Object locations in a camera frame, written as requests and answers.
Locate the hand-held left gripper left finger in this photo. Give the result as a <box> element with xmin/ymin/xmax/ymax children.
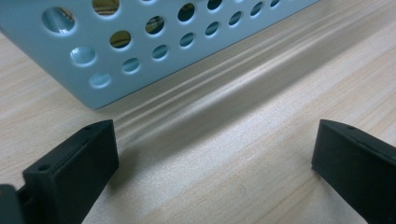
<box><xmin>21</xmin><ymin>119</ymin><xmax>120</xmax><ymax>224</ymax></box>

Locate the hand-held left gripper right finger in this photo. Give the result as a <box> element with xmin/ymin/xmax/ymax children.
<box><xmin>311</xmin><ymin>119</ymin><xmax>396</xmax><ymax>224</ymax></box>

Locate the light blue plastic basket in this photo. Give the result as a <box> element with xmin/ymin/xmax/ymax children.
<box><xmin>0</xmin><ymin>0</ymin><xmax>320</xmax><ymax>110</ymax></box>

